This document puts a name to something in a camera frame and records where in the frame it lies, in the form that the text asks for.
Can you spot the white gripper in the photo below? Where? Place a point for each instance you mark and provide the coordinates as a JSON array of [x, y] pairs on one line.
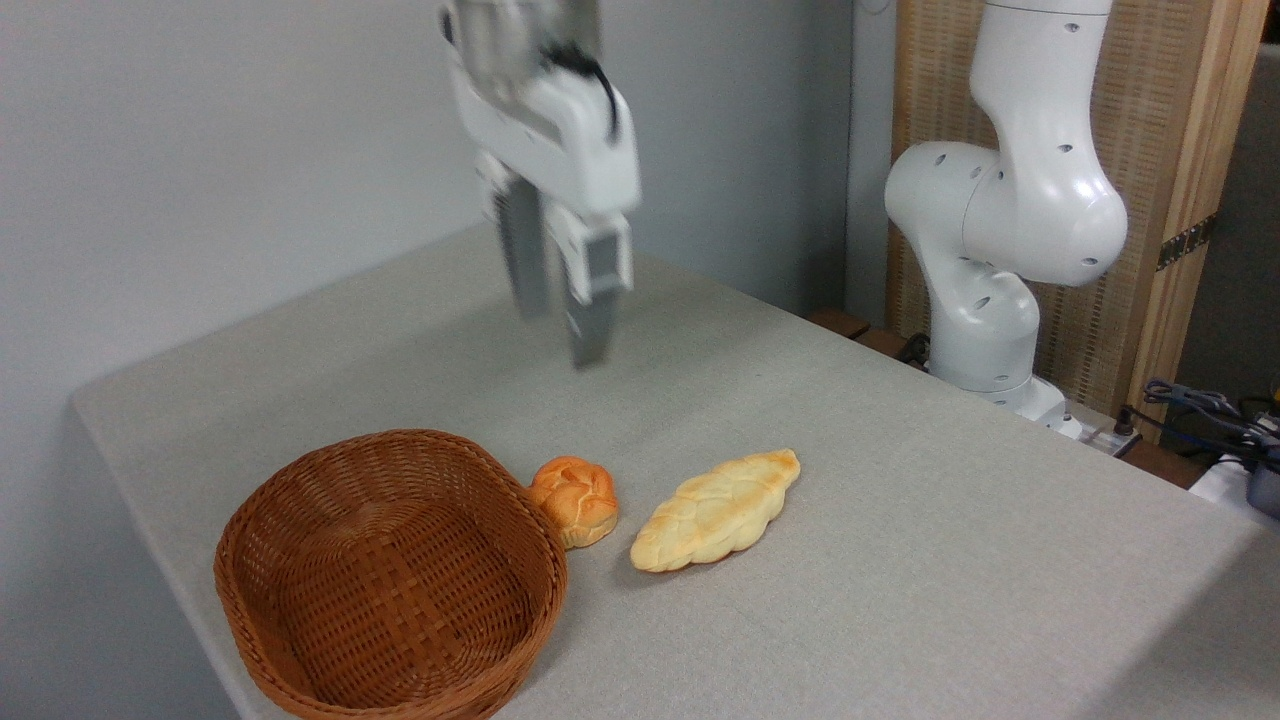
[[560, 140]]

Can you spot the long braided bread loaf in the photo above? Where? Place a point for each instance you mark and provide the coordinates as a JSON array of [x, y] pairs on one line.
[[715, 510]]

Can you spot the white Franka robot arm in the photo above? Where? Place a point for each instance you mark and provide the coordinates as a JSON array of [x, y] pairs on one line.
[[1030, 200]]

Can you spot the round orange bread roll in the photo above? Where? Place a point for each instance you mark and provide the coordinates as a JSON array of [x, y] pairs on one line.
[[580, 500]]

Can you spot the brown woven wicker basket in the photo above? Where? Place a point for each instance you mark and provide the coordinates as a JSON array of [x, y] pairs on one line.
[[300, 520]]

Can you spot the wooden framed woven screen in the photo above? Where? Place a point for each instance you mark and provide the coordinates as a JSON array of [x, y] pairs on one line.
[[1160, 100]]

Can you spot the metal screen hinge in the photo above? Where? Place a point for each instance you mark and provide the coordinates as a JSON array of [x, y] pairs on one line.
[[1187, 241]]

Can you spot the blue grey plastic box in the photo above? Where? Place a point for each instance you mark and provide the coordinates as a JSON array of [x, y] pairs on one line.
[[1265, 490]]

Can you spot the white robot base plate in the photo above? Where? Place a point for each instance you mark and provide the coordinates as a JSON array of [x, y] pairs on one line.
[[1095, 432]]

